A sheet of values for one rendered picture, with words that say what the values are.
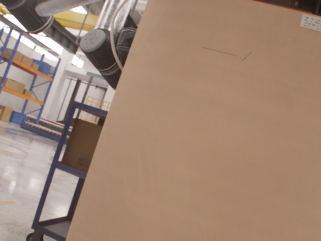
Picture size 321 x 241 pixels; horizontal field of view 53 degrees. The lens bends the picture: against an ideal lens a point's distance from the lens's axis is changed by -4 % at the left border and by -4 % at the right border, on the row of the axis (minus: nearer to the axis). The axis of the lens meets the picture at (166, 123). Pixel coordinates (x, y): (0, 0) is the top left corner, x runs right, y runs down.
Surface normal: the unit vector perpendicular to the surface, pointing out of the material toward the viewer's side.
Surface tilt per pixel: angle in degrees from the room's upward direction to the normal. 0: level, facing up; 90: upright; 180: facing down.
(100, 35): 70
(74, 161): 90
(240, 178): 90
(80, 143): 90
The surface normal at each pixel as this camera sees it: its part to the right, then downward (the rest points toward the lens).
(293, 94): -0.20, -0.15
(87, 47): -0.35, -0.35
